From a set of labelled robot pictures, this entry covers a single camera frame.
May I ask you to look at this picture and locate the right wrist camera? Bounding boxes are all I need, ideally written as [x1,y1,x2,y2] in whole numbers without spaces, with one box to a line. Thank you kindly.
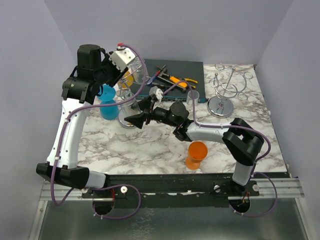
[149,86,163,106]

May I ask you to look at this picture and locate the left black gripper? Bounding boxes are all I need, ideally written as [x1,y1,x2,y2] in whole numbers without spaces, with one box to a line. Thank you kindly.
[94,51,129,88]

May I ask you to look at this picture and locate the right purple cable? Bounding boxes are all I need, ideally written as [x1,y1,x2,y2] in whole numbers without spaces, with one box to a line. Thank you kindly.
[161,80,279,218]

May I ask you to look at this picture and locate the chrome glass rack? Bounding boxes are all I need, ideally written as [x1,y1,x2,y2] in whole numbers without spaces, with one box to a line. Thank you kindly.
[206,63,253,118]
[114,58,153,130]

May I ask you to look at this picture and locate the orange plastic goblet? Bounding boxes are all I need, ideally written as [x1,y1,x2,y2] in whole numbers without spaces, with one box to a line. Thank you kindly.
[185,141,208,170]

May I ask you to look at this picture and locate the clear plastic cup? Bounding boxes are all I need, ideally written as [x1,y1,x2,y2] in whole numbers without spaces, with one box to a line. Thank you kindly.
[186,90,200,106]

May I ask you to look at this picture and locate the black mounting rail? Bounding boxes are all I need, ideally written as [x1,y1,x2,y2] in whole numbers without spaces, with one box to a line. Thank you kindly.
[82,173,260,211]

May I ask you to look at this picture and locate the orange handled pliers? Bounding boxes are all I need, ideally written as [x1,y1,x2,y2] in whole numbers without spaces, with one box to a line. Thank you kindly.
[175,78,198,88]

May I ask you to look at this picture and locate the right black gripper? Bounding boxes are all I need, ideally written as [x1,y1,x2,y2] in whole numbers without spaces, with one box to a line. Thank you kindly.
[125,96,178,130]

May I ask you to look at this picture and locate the yellow plastic wine glass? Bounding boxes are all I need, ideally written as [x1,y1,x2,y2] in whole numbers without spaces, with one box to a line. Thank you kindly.
[117,71,135,89]

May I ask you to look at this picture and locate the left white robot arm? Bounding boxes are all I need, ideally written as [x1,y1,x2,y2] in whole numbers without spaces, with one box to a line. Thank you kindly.
[36,44,135,198]

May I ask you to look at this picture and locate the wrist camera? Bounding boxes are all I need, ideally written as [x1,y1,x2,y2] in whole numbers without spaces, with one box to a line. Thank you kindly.
[109,43,136,72]
[149,86,163,106]

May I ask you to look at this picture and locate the ribbed clear glass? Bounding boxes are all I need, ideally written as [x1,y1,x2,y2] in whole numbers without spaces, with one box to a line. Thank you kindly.
[117,88,142,122]
[130,56,144,84]

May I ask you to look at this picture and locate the black T-handle tool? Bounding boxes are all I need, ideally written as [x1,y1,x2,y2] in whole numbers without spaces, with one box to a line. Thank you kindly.
[151,82,174,95]

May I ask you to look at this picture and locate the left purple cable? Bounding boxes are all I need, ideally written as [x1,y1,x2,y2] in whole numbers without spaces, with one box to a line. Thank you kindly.
[49,43,150,220]

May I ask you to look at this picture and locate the dark blue network switch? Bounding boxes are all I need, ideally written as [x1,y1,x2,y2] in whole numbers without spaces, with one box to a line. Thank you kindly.
[130,59,208,104]

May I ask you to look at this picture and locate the aluminium frame rail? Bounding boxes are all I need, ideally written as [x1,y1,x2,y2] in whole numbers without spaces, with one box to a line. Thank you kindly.
[39,178,306,201]

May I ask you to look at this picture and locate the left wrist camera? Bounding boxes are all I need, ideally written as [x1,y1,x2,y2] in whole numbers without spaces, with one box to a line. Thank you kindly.
[109,43,136,72]

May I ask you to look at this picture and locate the orange black screwdriver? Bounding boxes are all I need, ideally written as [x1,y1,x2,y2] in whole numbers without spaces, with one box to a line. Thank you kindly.
[156,65,187,93]

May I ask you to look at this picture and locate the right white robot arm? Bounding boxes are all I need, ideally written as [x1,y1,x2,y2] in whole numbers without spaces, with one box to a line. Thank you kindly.
[124,96,265,196]

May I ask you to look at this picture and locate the blue plastic goblet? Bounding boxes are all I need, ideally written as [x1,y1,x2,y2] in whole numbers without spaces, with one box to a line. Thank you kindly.
[97,84,119,120]

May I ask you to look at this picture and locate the purple cable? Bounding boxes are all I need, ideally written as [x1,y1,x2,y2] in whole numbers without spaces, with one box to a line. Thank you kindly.
[161,80,279,218]
[49,43,150,220]

